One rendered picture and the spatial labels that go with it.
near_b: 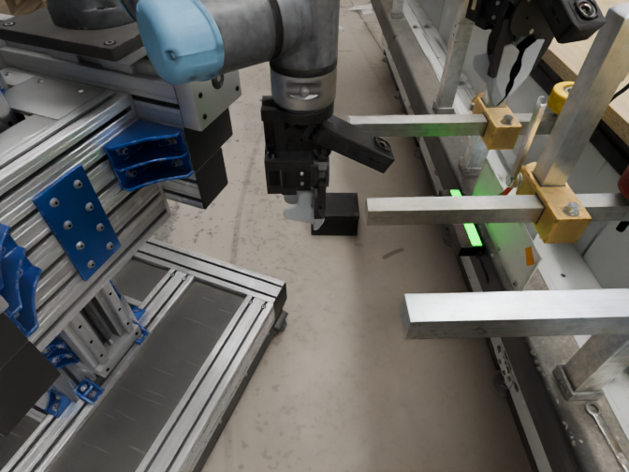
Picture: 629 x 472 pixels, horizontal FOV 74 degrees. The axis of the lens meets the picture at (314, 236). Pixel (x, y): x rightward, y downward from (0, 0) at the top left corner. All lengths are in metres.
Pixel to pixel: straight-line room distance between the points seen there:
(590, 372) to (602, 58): 0.38
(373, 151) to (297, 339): 1.02
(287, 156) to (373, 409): 0.99
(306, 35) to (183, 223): 1.54
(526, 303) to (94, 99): 0.66
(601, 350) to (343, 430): 0.87
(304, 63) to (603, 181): 0.68
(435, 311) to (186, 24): 0.32
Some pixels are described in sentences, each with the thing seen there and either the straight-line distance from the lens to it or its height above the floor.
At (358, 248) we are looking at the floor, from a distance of 1.73.
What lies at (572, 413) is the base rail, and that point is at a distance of 0.70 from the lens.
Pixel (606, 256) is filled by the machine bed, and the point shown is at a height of 0.67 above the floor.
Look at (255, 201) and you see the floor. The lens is 1.95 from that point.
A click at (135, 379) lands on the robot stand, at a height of 0.21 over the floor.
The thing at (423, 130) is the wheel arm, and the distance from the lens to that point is 0.84.
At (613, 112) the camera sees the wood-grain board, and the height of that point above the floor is 0.90.
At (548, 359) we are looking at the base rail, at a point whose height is 0.70.
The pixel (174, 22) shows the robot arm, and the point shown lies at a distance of 0.39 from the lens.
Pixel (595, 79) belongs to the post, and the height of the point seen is 1.04.
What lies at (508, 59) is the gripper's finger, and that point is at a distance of 0.61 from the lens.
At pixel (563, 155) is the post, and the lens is 0.69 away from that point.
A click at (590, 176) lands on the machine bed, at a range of 1.01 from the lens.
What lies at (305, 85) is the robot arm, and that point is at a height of 1.06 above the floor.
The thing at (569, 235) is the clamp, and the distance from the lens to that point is 0.70.
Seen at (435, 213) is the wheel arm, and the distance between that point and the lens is 0.63.
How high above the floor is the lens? 1.26
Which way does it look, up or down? 46 degrees down
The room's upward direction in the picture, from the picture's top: straight up
